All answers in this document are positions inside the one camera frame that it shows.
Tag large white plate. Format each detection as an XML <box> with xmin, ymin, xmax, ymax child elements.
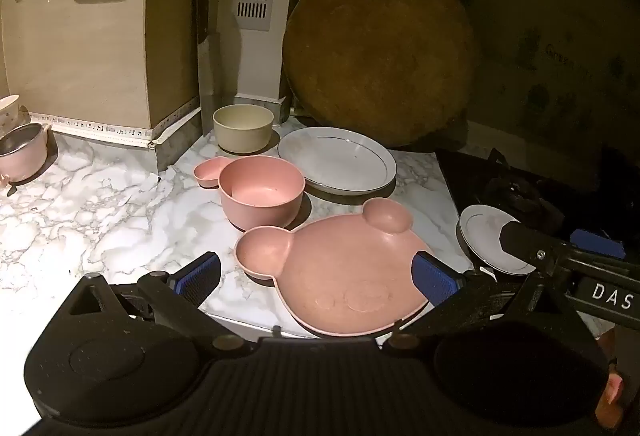
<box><xmin>277</xmin><ymin>127</ymin><xmax>398</xmax><ymax>196</ymax></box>

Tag patterned edge tape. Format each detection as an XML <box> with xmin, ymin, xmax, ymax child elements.
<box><xmin>27</xmin><ymin>96</ymin><xmax>201</xmax><ymax>149</ymax></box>

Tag round wooden cutting board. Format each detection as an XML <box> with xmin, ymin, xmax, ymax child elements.
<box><xmin>281</xmin><ymin>0</ymin><xmax>478</xmax><ymax>148</ymax></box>

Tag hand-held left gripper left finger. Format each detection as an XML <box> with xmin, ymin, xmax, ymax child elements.
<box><xmin>67</xmin><ymin>251</ymin><xmax>251</xmax><ymax>358</ymax></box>

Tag white dotted cup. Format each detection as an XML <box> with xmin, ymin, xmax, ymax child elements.
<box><xmin>0</xmin><ymin>94</ymin><xmax>21</xmax><ymax>134</ymax></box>

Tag black gas stove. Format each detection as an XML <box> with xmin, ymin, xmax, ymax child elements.
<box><xmin>435</xmin><ymin>149</ymin><xmax>640</xmax><ymax>267</ymax></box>

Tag pink pot with steel liner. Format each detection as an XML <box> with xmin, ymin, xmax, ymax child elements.
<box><xmin>0</xmin><ymin>122</ymin><xmax>51</xmax><ymax>184</ymax></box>

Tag small white plate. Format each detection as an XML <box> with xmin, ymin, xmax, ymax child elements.
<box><xmin>458</xmin><ymin>205</ymin><xmax>538</xmax><ymax>276</ymax></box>

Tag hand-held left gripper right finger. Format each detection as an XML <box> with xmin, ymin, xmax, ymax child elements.
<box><xmin>382</xmin><ymin>251</ymin><xmax>596</xmax><ymax>358</ymax></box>

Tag steel cleaver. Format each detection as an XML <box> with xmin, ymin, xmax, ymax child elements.
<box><xmin>192</xmin><ymin>0</ymin><xmax>222</xmax><ymax>137</ymax></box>

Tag pink bowl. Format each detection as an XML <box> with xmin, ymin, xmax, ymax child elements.
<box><xmin>218</xmin><ymin>155</ymin><xmax>307</xmax><ymax>232</ymax></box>

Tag plant print wall sticker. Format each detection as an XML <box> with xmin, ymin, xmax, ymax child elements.
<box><xmin>510</xmin><ymin>16</ymin><xmax>640</xmax><ymax>137</ymax></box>

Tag beige bowl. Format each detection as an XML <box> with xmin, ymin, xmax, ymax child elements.
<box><xmin>212</xmin><ymin>104</ymin><xmax>275</xmax><ymax>154</ymax></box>

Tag person's right hand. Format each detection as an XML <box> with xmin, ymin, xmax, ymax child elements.
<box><xmin>600</xmin><ymin>331</ymin><xmax>628</xmax><ymax>432</ymax></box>

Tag pink bear-shaped plate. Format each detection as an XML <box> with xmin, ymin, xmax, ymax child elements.
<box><xmin>235</xmin><ymin>197</ymin><xmax>436</xmax><ymax>336</ymax></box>

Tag small pink heart-shaped dish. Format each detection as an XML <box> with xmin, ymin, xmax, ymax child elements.
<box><xmin>193</xmin><ymin>156</ymin><xmax>231</xmax><ymax>189</ymax></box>

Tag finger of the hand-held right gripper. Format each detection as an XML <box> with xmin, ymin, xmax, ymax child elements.
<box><xmin>500</xmin><ymin>220</ymin><xmax>573</xmax><ymax>277</ymax></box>
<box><xmin>569</xmin><ymin>229</ymin><xmax>640</xmax><ymax>263</ymax></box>

